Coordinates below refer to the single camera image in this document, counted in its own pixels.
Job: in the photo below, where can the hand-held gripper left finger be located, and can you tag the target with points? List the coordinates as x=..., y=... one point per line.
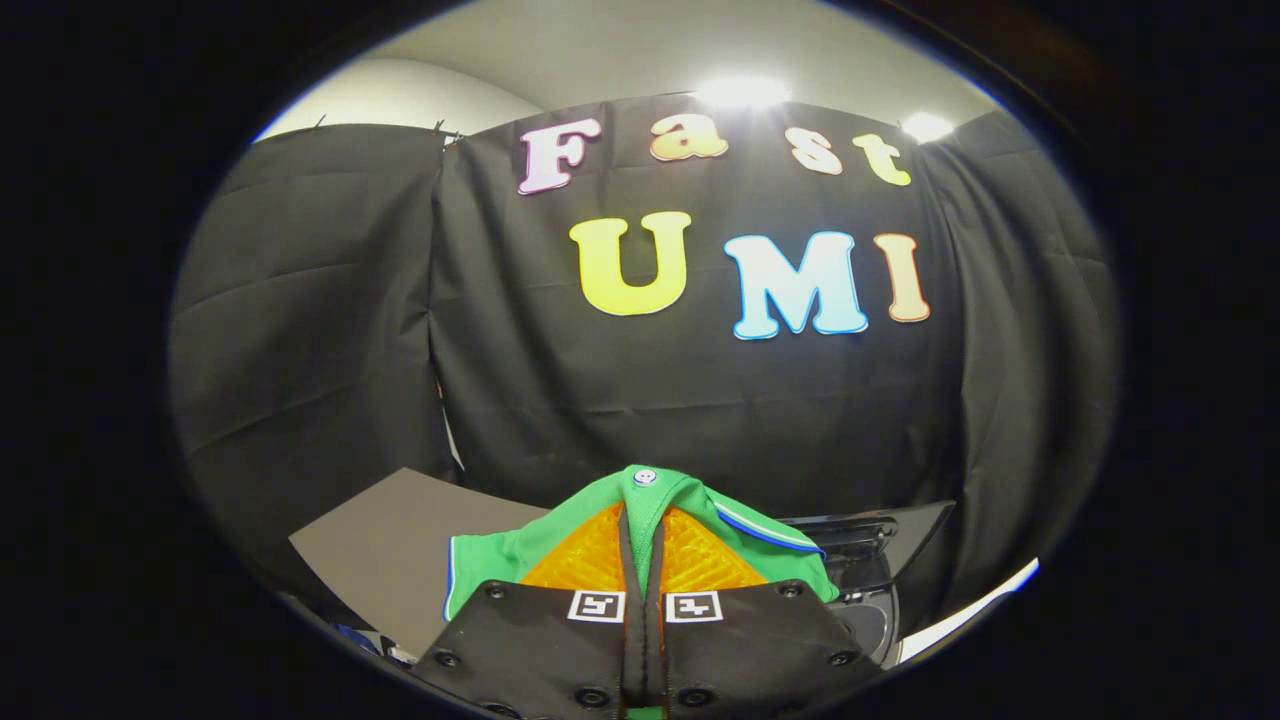
x=540, y=640

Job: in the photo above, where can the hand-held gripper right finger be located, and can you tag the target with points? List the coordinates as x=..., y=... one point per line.
x=760, y=640

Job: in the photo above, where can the green polo shirt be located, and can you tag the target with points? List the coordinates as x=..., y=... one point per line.
x=685, y=490

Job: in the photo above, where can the grey cabinet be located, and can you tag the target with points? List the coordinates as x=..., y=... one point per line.
x=400, y=540

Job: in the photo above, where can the white paper sheet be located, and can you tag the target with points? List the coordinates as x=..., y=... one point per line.
x=970, y=605

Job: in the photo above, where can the black backdrop cloth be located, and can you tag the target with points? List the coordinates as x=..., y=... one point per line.
x=620, y=400

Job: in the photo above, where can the small ceiling light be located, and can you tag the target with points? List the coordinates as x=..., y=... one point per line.
x=928, y=127

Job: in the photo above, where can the round ceiling light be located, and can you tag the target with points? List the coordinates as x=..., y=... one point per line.
x=742, y=92

